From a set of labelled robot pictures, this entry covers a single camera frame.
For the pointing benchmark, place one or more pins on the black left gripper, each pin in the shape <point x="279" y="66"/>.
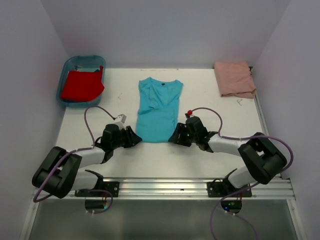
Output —
<point x="132" y="138"/>

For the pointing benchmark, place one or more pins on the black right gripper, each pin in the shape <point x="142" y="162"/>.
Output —
<point x="180" y="129"/>

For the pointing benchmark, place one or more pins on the teal t-shirt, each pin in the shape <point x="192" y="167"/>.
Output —
<point x="157" y="116"/>

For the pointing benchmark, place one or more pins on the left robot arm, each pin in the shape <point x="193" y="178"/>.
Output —
<point x="59" y="173"/>

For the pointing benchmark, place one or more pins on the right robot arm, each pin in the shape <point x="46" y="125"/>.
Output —
<point x="262" y="159"/>

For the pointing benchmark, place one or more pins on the red t-shirt in bin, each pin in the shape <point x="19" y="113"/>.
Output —
<point x="83" y="86"/>

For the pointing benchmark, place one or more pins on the folded pink t-shirt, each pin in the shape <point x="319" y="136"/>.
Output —
<point x="234" y="79"/>

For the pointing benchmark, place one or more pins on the teal plastic bin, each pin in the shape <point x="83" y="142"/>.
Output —
<point x="80" y="63"/>

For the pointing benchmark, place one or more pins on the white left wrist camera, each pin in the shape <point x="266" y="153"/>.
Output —
<point x="121" y="118"/>

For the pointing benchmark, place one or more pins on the aluminium mounting rail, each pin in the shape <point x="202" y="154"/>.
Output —
<point x="192" y="189"/>

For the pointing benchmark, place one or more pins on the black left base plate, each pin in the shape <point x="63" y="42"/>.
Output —
<point x="99" y="190"/>

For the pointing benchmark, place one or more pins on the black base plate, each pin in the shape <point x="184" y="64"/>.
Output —
<point x="99" y="190"/>
<point x="219" y="188"/>

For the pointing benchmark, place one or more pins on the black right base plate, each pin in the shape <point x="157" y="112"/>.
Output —
<point x="219" y="188"/>

